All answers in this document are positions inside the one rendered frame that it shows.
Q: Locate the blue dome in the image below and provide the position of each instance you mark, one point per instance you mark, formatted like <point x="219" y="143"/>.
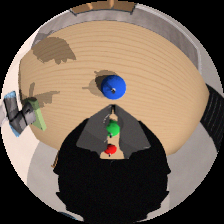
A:
<point x="115" y="84"/>

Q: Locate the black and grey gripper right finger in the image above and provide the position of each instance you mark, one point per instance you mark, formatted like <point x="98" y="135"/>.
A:
<point x="137" y="137"/>

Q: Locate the red dome bell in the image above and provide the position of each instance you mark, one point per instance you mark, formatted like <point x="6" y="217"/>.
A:
<point x="111" y="149"/>

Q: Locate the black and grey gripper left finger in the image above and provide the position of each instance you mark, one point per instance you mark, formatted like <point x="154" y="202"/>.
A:
<point x="89" y="135"/>

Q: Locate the green dome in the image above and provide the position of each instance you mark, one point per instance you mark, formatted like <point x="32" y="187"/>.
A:
<point x="113" y="128"/>

